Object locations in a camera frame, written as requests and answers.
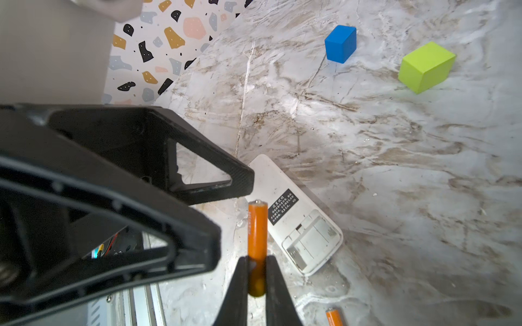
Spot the white red remote control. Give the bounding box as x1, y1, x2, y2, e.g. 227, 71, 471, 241
246, 154, 343, 277

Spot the green cube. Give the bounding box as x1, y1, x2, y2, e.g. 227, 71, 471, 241
398, 42, 456, 94

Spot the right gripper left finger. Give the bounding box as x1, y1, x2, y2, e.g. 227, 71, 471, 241
213, 256, 249, 326

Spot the orange battery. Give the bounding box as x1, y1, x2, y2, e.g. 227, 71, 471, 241
326, 308, 344, 326
247, 200, 269, 297

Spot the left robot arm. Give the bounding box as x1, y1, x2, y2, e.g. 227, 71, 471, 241
1, 1, 254, 325

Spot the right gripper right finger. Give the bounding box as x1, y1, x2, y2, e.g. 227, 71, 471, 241
266, 255, 303, 326

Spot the blue cube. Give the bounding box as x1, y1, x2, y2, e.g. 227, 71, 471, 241
325, 25, 357, 63

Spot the aluminium mounting rail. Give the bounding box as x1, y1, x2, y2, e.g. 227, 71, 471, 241
85, 231, 168, 326

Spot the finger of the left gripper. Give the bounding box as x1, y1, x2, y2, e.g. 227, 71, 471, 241
0, 103, 256, 206
1, 155, 222, 325

